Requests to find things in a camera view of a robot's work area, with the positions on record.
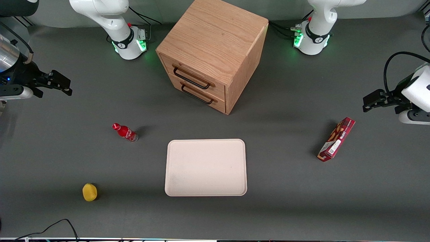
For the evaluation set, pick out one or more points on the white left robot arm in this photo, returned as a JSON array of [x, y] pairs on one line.
[[315, 30]]

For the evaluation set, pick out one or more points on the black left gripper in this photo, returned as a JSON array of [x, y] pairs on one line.
[[397, 95]]

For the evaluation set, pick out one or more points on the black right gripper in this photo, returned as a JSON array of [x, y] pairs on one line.
[[26, 74]]

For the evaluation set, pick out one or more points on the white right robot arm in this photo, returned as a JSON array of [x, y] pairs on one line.
[[114, 23]]

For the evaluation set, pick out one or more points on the red soda bottle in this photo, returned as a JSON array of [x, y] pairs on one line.
[[125, 132]]

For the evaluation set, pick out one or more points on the beige plastic tray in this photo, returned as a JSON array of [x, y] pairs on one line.
[[205, 168]]

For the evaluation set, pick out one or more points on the red snack box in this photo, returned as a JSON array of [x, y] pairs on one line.
[[337, 139]]

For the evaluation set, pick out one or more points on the wooden drawer cabinet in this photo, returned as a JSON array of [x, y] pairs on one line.
[[215, 33]]

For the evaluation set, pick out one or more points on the yellow lemon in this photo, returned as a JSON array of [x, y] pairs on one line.
[[89, 192]]

